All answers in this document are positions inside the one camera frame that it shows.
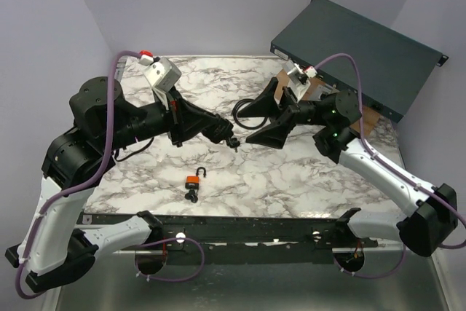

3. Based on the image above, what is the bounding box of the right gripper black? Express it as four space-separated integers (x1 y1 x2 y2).
237 78 331 149

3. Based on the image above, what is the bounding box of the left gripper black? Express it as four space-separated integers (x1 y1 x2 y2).
103 83 218 151

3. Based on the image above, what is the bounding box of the black padlock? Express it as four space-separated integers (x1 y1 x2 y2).
202 118 234 144

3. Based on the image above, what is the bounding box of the black padlock key bunch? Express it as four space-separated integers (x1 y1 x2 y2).
225 137 241 152

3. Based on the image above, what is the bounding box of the orange padlock with keys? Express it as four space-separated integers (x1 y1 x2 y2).
185 167 207 203

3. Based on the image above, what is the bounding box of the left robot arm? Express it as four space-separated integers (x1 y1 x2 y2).
5 76 240 299

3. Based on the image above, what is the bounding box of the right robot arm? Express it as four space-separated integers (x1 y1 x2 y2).
232 78 458 257

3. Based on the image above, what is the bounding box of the wooden board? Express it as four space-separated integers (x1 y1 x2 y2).
275 69 381 136

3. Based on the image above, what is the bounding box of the black coiled cable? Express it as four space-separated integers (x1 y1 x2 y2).
231 98 266 130

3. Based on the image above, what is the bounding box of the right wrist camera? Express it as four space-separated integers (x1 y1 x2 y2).
284 60 317 102

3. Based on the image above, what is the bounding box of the small grey stand camera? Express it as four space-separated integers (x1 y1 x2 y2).
309 85 333 101

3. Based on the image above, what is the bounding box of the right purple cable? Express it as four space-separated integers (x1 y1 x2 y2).
312 52 466 250

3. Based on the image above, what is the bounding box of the black mounting rail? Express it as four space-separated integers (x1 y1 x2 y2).
79 212 379 265

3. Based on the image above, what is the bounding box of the dark teal network switch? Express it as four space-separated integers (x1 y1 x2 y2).
270 0 449 123

